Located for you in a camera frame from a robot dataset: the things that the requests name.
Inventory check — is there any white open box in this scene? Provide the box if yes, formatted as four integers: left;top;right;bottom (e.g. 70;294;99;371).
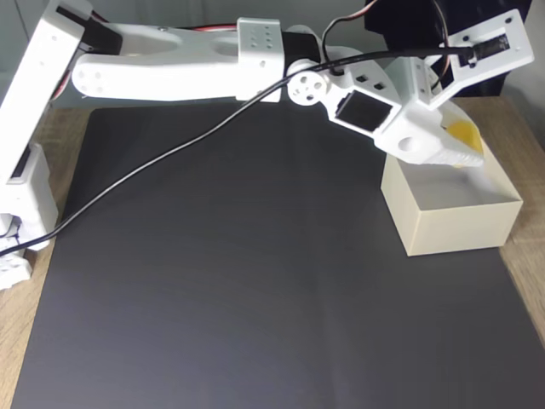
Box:
380;142;524;257

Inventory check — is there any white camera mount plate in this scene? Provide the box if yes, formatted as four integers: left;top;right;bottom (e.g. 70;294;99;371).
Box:
398;8;536;111

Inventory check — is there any red black servo wire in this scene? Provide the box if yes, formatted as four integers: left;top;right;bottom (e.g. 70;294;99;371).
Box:
319;0;455;89

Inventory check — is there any black hanging cloth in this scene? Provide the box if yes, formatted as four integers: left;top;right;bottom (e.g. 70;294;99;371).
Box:
364;0;533;99

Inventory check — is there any yellow cube block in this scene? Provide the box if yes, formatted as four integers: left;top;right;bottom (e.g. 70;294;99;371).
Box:
443;120;485;170

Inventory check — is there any dark grey table mat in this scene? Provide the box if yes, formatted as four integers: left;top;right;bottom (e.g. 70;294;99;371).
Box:
9;101;545;409

